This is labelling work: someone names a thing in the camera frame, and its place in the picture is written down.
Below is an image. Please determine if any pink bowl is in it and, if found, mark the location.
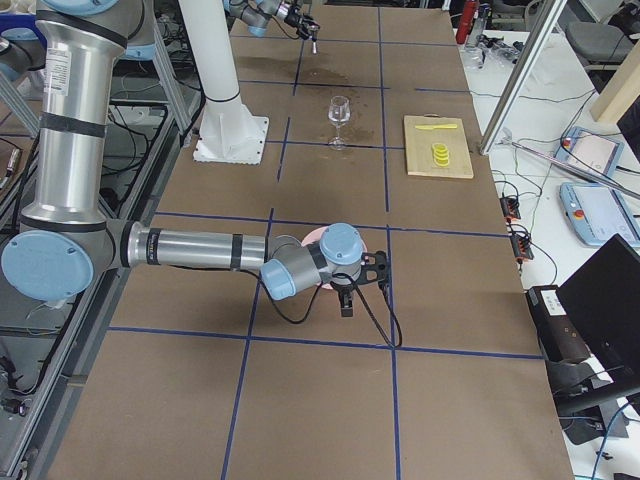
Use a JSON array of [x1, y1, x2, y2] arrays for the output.
[[301, 226, 366, 290]]

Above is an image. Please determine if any blue storage bin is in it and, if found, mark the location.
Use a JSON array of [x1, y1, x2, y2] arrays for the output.
[[1, 12, 46, 45]]

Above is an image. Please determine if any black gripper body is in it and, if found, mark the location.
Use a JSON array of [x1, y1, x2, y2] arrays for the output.
[[330, 272, 358, 292], [285, 4, 308, 33]]

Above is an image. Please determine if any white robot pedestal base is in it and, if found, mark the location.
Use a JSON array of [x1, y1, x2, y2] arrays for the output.
[[179, 0, 269, 165]]

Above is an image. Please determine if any yellow plastic knife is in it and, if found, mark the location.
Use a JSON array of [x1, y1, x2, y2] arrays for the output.
[[414, 123, 458, 131]]

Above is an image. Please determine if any blue teach pendant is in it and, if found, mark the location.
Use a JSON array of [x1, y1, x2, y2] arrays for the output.
[[559, 182, 639, 248], [555, 126, 624, 176]]

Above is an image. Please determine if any red cylinder bottle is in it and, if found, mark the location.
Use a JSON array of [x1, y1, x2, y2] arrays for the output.
[[456, 0, 479, 45]]

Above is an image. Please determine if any aluminium frame post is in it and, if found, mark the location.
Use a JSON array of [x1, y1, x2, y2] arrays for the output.
[[479, 0, 567, 155]]

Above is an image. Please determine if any far blue teach pendant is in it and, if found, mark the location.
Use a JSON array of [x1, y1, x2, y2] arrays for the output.
[[555, 126, 624, 176]]

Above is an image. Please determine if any black monitor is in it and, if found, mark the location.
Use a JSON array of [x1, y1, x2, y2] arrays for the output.
[[557, 234, 639, 380]]

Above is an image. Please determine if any bamboo cutting board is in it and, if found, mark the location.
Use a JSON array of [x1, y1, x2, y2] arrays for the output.
[[403, 115, 474, 179]]

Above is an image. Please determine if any clear wine glass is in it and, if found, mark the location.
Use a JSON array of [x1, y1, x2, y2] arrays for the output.
[[328, 95, 351, 150]]

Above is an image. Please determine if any grey office chair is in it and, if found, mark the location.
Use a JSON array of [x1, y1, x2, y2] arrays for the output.
[[564, 1, 639, 65]]

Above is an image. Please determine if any steel double jigger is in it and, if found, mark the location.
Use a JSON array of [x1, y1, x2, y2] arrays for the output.
[[311, 33, 318, 55]]

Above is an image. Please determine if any near blue teach pendant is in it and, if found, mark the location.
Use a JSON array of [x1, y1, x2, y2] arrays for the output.
[[559, 182, 639, 248]]

